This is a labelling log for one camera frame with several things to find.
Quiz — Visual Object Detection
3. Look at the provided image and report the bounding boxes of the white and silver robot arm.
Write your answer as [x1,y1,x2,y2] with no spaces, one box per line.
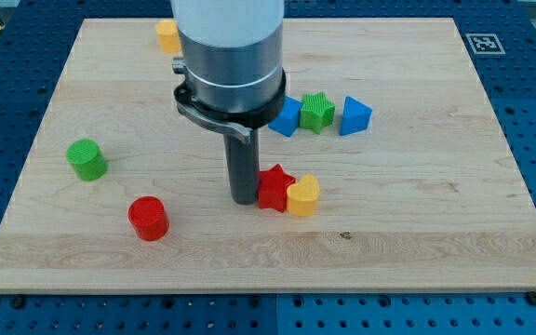
[171,0,284,113]

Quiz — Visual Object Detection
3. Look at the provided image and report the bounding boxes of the red star block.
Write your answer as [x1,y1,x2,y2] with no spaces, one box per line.
[258,164,297,212]

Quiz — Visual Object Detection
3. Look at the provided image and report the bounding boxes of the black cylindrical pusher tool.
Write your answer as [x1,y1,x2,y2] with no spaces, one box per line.
[223,130,260,205]

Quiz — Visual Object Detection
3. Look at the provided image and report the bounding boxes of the yellow heart block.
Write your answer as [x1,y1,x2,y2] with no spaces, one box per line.
[287,174,320,217]

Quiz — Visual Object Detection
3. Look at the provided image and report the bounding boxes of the blue cube block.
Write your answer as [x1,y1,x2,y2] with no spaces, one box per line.
[268,96,302,137]

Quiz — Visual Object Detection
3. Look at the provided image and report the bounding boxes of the black clamp with metal lever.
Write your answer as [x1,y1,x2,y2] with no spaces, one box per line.
[172,56,287,144]

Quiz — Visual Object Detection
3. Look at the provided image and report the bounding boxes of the green star block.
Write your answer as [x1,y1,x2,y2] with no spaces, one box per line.
[299,92,335,134]

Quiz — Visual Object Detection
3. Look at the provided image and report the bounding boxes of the blue triangle block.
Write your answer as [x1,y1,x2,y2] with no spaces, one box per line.
[339,96,372,136]

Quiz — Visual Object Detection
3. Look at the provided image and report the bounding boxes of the wooden board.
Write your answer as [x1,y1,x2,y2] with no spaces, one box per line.
[0,18,536,295]

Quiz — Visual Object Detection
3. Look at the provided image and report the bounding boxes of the red cylinder block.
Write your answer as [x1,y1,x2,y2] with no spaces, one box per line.
[127,196,169,241]

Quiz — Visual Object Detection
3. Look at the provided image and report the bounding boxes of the yellow block at back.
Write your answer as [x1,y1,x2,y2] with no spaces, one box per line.
[155,20,181,53]

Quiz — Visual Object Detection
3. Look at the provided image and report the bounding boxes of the green cylinder block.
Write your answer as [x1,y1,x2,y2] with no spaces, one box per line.
[66,139,107,181]

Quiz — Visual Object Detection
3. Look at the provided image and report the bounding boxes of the white fiducial marker tag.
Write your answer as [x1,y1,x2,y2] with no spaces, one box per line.
[465,33,505,55]

